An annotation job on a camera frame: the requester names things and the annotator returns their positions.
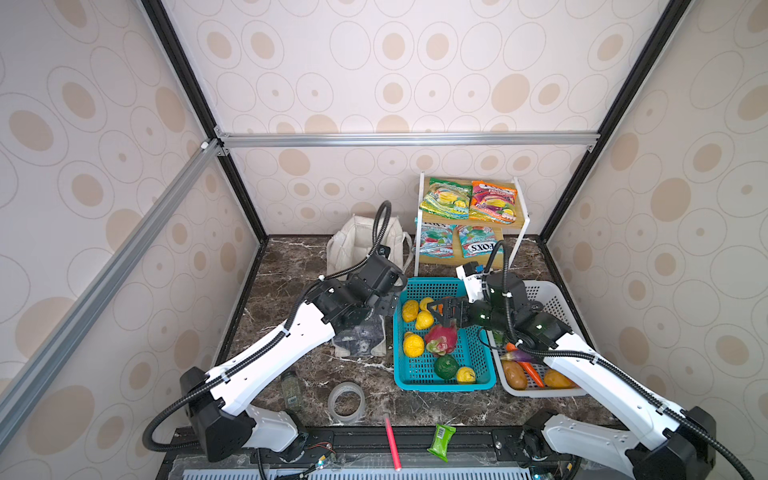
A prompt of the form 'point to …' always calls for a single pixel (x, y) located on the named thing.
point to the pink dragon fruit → (440, 339)
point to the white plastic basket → (545, 293)
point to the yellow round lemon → (413, 345)
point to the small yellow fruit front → (465, 375)
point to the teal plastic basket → (414, 365)
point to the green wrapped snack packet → (442, 436)
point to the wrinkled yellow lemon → (410, 309)
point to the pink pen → (393, 446)
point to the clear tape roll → (342, 388)
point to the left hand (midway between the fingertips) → (385, 285)
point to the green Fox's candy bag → (477, 241)
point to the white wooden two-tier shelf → (468, 223)
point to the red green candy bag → (436, 240)
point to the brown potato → (515, 374)
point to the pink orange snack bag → (492, 202)
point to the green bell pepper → (446, 366)
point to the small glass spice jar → (291, 386)
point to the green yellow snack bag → (447, 199)
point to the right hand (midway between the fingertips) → (441, 303)
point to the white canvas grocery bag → (347, 242)
